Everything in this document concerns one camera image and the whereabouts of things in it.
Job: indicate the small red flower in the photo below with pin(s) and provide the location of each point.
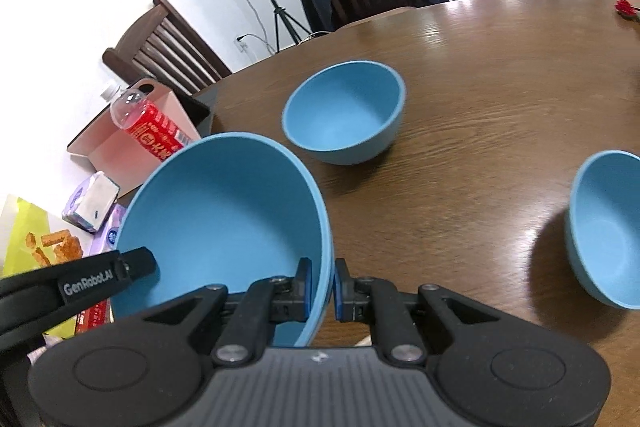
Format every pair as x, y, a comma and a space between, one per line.
625, 8

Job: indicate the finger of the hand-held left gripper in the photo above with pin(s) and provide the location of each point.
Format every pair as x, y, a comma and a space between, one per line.
140, 263

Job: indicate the pink open box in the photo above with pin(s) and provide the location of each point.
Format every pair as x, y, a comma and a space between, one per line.
115, 147

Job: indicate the red label plastic bottle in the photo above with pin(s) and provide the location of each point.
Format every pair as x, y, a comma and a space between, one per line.
150, 127

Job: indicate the red box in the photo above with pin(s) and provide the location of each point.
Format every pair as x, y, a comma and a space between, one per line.
92, 317

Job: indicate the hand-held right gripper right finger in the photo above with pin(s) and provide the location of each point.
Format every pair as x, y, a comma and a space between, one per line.
340, 292

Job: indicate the yellow-green snack bag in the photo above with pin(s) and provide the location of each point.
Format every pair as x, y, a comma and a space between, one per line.
30, 237

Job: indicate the blue ribbed bowl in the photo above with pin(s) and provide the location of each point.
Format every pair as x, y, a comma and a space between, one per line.
345, 117
225, 217
610, 227

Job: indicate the white purple tissue packet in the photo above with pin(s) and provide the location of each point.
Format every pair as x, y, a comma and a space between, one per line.
92, 202

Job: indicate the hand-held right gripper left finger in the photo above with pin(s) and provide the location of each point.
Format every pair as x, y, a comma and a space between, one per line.
305, 292

